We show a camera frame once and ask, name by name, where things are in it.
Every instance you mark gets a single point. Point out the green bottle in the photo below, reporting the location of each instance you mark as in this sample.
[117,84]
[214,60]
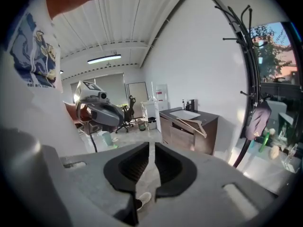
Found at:
[264,142]

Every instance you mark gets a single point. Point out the long ceiling lamp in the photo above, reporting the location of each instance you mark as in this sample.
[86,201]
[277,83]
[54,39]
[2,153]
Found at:
[104,58]

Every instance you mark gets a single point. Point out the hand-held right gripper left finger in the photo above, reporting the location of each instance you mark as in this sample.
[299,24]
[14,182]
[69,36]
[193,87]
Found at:
[127,169]

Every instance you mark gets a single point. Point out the white sink basin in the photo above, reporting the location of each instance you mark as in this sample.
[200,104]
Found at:
[185,114]

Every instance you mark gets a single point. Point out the white framed board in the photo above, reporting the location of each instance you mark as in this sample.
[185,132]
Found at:
[137,96]

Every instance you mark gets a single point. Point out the soap dispenser bottle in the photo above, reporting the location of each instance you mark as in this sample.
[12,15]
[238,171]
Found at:
[183,105]

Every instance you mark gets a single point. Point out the brown vanity cabinet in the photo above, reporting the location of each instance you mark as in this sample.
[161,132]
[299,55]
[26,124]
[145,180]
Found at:
[187,136]

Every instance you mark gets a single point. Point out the white storage box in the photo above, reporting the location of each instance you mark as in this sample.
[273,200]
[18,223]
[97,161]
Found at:
[152,124]

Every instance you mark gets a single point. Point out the person's left forearm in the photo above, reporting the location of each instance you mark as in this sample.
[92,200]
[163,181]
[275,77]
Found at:
[69,111]

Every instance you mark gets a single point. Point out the teal plastic cup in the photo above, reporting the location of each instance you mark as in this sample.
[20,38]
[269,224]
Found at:
[106,138]

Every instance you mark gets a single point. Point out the small waste bin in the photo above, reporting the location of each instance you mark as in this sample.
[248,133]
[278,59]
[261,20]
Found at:
[142,126]

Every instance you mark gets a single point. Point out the dark garment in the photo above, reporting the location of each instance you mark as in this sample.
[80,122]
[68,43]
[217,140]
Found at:
[258,119]

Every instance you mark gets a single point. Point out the white drawer unit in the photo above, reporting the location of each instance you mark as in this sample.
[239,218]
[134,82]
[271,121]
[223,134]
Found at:
[148,110]

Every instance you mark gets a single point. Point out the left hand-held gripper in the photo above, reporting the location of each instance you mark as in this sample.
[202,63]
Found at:
[104,115]

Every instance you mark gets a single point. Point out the white printed t-shirt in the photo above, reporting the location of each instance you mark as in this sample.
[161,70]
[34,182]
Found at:
[30,67]

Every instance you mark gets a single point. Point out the black coat rack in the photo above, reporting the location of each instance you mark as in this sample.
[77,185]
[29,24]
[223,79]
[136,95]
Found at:
[251,55]

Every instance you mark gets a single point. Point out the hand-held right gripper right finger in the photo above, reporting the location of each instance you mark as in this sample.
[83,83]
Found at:
[172,171]

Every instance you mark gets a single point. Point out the person's left hand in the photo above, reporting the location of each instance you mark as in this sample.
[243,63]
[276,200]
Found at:
[84,112]

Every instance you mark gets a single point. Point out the person's white shoe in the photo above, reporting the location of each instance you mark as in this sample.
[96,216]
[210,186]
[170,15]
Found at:
[144,198]

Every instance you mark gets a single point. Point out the black office chair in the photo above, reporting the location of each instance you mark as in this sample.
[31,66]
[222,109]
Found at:
[129,113]

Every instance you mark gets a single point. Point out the clear acrylic stand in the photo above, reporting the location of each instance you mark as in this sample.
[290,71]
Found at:
[290,158]

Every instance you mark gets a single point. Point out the wooden clothes hanger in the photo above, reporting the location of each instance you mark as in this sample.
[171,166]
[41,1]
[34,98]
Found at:
[193,126]

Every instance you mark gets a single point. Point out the beige round object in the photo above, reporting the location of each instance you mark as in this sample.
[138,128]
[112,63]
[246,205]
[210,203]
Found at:
[274,152]

